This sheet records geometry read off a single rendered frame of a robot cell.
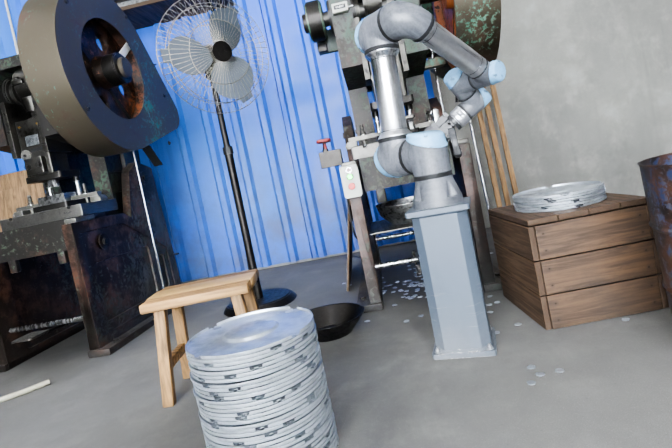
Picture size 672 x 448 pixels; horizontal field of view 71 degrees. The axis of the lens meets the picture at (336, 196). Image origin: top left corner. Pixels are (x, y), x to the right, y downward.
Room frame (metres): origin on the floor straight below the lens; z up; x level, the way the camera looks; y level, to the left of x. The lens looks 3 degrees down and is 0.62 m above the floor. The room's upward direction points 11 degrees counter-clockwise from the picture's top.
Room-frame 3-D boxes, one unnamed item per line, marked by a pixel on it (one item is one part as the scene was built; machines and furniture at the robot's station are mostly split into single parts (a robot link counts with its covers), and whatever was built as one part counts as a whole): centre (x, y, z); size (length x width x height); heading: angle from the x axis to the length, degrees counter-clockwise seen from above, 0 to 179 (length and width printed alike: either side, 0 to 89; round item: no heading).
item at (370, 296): (2.43, -0.09, 0.45); 0.92 x 0.12 x 0.90; 174
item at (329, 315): (1.81, 0.13, 0.04); 0.30 x 0.30 x 0.07
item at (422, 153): (1.45, -0.30, 0.62); 0.13 x 0.12 x 0.14; 34
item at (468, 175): (2.37, -0.63, 0.45); 0.92 x 0.12 x 0.90; 174
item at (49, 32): (2.80, 1.34, 0.87); 1.53 x 0.99 x 1.74; 172
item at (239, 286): (1.55, 0.49, 0.16); 0.34 x 0.24 x 0.34; 91
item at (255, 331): (1.06, 0.25, 0.30); 0.29 x 0.29 x 0.01
